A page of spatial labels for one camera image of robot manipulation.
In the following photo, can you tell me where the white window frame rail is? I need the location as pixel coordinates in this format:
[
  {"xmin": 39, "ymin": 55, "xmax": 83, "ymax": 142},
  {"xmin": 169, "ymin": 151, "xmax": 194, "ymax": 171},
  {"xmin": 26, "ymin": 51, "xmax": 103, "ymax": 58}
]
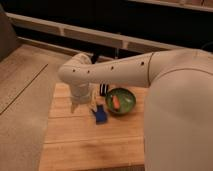
[{"xmin": 6, "ymin": 13, "xmax": 182, "ymax": 53}]

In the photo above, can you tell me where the blue plastic bottle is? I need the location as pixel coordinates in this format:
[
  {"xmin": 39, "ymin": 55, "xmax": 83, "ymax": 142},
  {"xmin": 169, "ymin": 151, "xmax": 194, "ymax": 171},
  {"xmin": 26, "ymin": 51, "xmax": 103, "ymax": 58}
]
[{"xmin": 92, "ymin": 105, "xmax": 107, "ymax": 124}]

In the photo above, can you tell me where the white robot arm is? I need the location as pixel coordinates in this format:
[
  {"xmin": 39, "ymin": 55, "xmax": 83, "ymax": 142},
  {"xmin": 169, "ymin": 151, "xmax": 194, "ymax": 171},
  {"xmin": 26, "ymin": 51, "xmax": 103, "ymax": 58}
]
[{"xmin": 59, "ymin": 49, "xmax": 213, "ymax": 171}]

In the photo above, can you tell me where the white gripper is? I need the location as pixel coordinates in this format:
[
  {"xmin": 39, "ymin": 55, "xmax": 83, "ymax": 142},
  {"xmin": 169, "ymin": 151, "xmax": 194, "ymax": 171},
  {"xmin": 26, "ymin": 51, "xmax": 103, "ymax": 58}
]
[{"xmin": 69, "ymin": 83, "xmax": 97, "ymax": 113}]

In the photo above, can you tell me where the orange carrot piece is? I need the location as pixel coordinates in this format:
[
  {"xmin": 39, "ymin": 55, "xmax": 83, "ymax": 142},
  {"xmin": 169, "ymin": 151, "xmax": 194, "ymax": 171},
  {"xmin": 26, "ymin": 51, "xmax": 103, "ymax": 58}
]
[{"xmin": 113, "ymin": 96, "xmax": 120, "ymax": 109}]

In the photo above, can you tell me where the black and white can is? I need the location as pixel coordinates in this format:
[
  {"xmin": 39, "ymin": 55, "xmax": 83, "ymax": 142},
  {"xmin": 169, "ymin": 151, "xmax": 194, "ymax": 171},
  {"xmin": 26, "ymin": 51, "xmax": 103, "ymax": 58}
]
[{"xmin": 99, "ymin": 84, "xmax": 109, "ymax": 96}]

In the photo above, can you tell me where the green bowl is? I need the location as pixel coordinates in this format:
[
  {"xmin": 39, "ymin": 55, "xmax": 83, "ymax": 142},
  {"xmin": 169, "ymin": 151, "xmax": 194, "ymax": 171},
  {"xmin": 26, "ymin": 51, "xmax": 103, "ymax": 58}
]
[{"xmin": 105, "ymin": 88, "xmax": 136, "ymax": 115}]

